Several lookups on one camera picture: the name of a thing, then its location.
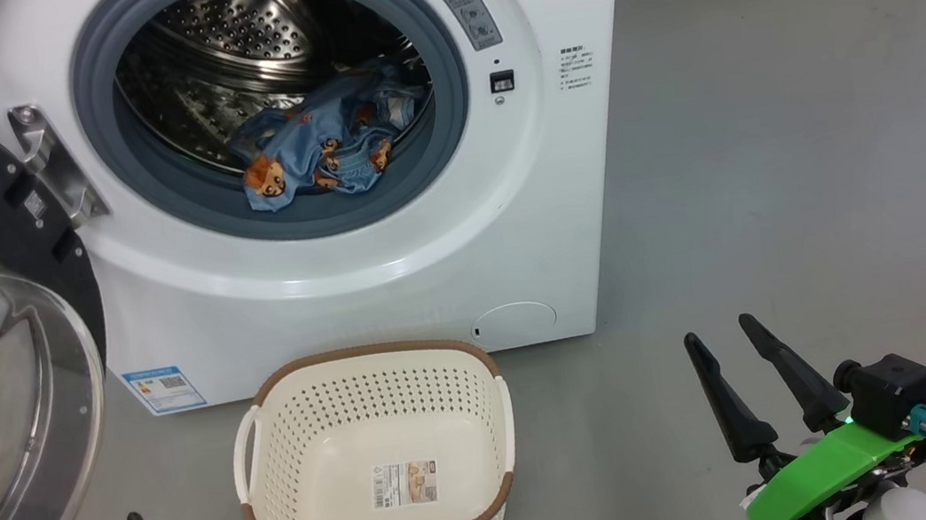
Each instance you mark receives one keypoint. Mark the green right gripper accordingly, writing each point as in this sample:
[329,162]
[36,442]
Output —
[823,481]

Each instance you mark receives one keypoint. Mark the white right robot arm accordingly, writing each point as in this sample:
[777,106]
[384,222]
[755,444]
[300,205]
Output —
[902,506]

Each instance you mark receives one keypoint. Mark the basket product label sticker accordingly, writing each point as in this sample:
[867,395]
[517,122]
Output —
[404,484]

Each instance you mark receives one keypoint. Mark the cream perforated laundry basket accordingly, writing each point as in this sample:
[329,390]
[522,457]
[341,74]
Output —
[356,399]

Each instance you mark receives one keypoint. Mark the white front-load washing machine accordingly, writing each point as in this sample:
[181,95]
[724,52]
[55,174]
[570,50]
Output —
[345,311]

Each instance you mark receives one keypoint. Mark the metal door hinge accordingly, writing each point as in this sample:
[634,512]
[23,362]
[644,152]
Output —
[58,170]

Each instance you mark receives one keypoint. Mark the black door latch socket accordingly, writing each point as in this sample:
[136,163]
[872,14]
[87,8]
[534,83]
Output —
[502,81]

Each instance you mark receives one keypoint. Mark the grey rubber door gasket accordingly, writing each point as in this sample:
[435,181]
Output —
[96,120]

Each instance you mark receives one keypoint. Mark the blue energy label sticker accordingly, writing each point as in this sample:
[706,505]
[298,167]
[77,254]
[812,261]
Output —
[164,391]

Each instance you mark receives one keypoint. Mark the round white filter cover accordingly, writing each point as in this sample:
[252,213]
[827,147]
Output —
[516,324]

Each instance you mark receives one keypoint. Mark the printed text label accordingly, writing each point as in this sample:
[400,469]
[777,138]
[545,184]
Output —
[576,68]

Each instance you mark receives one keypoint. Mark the grey warning sticker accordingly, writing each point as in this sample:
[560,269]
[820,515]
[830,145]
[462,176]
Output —
[466,9]

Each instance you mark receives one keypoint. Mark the perforated steel washer drum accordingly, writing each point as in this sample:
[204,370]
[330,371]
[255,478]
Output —
[236,30]

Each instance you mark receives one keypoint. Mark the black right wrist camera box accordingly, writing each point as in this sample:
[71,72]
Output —
[887,392]

